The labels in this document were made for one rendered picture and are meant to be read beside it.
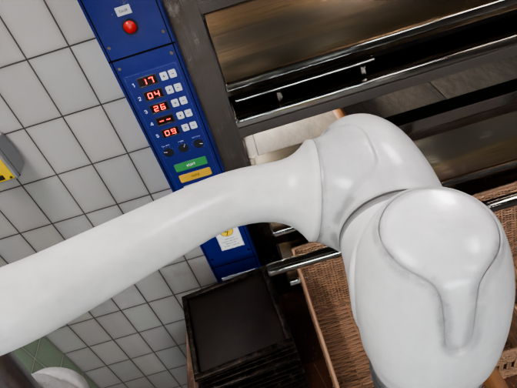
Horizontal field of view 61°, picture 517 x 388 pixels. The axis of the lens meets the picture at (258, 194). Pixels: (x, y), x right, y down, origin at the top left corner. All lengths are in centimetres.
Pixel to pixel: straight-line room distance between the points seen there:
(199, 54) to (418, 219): 86
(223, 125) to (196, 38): 24
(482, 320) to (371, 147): 18
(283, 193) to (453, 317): 19
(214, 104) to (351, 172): 78
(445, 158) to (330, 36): 57
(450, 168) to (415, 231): 121
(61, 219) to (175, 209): 102
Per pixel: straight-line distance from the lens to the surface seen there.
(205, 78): 111
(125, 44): 105
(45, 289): 35
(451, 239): 28
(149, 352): 191
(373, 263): 29
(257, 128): 101
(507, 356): 141
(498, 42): 115
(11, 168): 122
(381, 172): 39
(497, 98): 143
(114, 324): 175
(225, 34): 108
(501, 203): 110
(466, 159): 150
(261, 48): 109
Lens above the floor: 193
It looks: 40 degrees down
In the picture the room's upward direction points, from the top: 18 degrees counter-clockwise
